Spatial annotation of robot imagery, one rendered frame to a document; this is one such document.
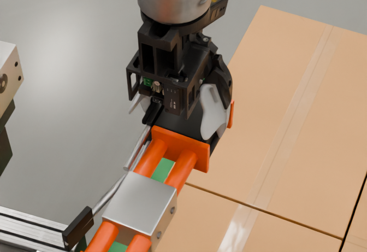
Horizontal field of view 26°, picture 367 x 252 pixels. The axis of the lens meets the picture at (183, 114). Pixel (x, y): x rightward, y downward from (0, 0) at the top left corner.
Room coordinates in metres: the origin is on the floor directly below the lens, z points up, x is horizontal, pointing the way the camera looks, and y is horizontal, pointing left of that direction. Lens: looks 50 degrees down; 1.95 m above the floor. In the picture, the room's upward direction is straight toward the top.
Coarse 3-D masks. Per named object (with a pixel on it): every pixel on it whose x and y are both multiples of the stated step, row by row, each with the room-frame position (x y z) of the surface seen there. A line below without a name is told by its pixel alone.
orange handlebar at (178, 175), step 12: (156, 144) 0.58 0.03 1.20; (144, 156) 0.56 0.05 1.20; (156, 156) 0.56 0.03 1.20; (180, 156) 0.56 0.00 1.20; (192, 156) 0.56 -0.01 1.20; (144, 168) 0.54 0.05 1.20; (180, 168) 0.54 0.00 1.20; (192, 168) 0.55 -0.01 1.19; (168, 180) 0.53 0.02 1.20; (180, 180) 0.53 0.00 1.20; (108, 228) 0.46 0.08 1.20; (96, 240) 0.45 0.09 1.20; (108, 240) 0.45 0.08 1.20; (132, 240) 0.45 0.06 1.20; (144, 240) 0.45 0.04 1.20
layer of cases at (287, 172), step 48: (240, 48) 1.39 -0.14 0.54; (288, 48) 1.39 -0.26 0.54; (336, 48) 1.39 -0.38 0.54; (240, 96) 1.23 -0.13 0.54; (288, 96) 1.23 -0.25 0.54; (336, 96) 1.23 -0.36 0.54; (240, 144) 1.09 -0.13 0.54; (288, 144) 1.09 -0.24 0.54; (336, 144) 1.09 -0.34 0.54; (192, 192) 0.96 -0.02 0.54; (240, 192) 0.96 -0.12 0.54; (288, 192) 0.96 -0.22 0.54; (336, 192) 0.96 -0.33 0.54; (192, 240) 0.84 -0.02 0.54; (240, 240) 0.84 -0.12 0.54; (288, 240) 0.84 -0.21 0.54; (336, 240) 0.84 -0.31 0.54
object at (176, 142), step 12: (156, 120) 0.60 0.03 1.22; (168, 120) 0.60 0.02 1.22; (180, 120) 0.60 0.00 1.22; (192, 120) 0.60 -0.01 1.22; (156, 132) 0.59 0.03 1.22; (168, 132) 0.59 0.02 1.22; (180, 132) 0.59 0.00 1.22; (192, 132) 0.59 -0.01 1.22; (168, 144) 0.58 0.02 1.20; (180, 144) 0.58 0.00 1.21; (192, 144) 0.57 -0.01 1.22; (204, 144) 0.57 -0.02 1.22; (216, 144) 0.60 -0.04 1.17; (168, 156) 0.58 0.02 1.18; (204, 156) 0.56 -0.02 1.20; (204, 168) 0.56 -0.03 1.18
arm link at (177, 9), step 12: (144, 0) 0.58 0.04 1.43; (156, 0) 0.57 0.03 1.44; (168, 0) 0.56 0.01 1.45; (180, 0) 0.56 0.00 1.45; (192, 0) 0.57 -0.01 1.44; (204, 0) 0.58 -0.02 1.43; (144, 12) 0.58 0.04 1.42; (156, 12) 0.57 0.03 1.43; (168, 12) 0.56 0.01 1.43; (180, 12) 0.56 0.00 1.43; (192, 12) 0.57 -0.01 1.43; (204, 12) 0.58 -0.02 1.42; (168, 24) 0.57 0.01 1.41
